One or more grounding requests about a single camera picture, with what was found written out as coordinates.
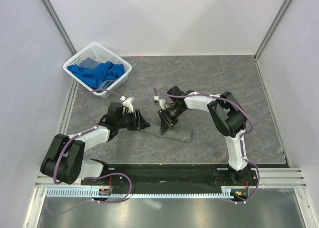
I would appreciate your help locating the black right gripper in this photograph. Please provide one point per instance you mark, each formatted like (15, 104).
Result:
(165, 126)

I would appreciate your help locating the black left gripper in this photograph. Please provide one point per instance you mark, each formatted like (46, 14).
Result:
(139, 123)

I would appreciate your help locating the grey green napkin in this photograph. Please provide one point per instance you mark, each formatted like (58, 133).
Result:
(178, 134)

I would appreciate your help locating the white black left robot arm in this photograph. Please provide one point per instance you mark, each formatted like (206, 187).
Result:
(64, 159)

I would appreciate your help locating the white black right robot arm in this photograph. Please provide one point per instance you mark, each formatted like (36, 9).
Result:
(228, 116)

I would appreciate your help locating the blue towel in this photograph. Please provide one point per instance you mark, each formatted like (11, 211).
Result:
(101, 77)

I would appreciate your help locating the white plastic basket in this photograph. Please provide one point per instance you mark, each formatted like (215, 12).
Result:
(90, 57)

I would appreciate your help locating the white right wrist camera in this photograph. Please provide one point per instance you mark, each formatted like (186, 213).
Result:
(160, 102)

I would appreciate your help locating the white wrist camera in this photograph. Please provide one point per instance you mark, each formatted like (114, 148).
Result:
(160, 102)
(128, 103)

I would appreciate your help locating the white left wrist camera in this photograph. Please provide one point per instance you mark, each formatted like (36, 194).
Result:
(128, 103)

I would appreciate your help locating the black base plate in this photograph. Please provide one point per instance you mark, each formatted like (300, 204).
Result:
(170, 178)

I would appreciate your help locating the grey slotted cable duct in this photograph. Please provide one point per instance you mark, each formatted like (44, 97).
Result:
(99, 193)

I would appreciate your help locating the aluminium frame post left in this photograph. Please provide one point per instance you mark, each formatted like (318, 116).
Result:
(59, 25)

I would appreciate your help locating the aluminium frame post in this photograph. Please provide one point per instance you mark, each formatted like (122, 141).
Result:
(59, 25)
(271, 30)

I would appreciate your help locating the aluminium frame post right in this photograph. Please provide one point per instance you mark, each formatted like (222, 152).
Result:
(271, 30)

